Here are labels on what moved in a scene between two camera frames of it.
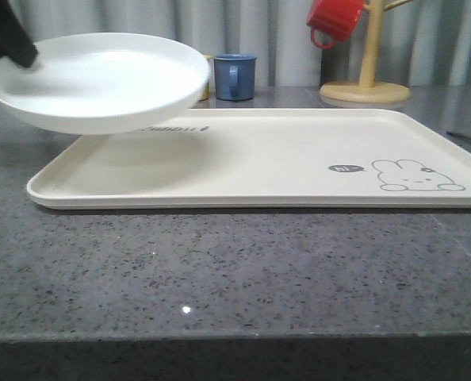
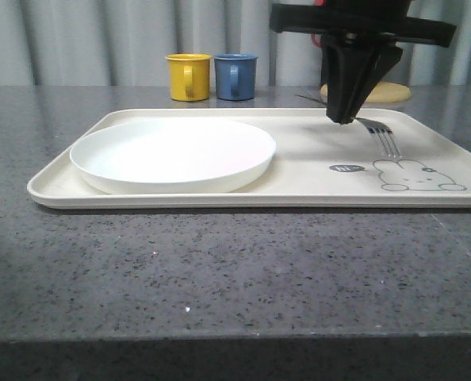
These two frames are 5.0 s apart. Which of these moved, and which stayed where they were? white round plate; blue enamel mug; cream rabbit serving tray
Moved: white round plate
Stayed: blue enamel mug; cream rabbit serving tray
